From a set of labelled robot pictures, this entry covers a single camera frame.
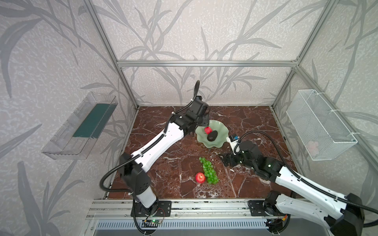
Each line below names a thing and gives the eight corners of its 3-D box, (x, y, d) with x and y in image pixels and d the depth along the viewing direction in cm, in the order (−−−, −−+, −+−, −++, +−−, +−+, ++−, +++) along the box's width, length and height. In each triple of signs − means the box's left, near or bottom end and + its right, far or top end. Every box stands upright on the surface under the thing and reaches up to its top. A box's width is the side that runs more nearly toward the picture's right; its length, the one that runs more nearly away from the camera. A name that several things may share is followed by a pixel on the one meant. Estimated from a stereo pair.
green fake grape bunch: (209, 186, 83) (209, 183, 78) (199, 161, 92) (199, 157, 88) (218, 182, 84) (219, 179, 80) (207, 158, 94) (208, 154, 89)
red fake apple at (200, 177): (198, 185, 83) (198, 183, 79) (194, 178, 85) (194, 175, 82) (206, 180, 85) (206, 177, 81) (201, 173, 87) (201, 170, 84)
